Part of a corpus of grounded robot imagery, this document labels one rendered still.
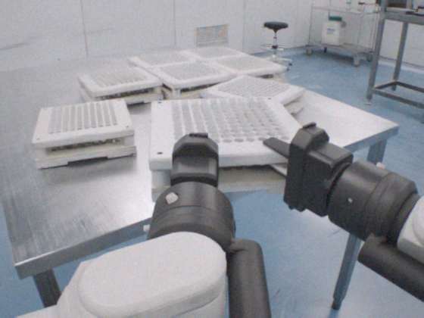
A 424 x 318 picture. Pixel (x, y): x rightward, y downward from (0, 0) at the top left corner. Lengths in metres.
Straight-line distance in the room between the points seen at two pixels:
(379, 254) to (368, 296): 1.40
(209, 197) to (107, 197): 0.44
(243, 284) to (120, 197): 0.50
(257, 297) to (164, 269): 0.08
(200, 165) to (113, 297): 0.20
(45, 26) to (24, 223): 3.58
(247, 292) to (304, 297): 1.42
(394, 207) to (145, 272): 0.26
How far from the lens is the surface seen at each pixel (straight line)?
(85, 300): 0.27
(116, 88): 1.23
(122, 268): 0.28
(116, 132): 0.90
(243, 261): 0.33
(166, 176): 0.51
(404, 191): 0.42
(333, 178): 0.45
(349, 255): 1.49
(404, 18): 3.92
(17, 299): 1.87
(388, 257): 0.41
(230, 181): 0.53
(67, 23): 4.29
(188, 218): 0.33
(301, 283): 1.78
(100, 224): 0.71
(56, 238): 0.70
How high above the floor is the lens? 1.27
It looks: 28 degrees down
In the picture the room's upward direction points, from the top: straight up
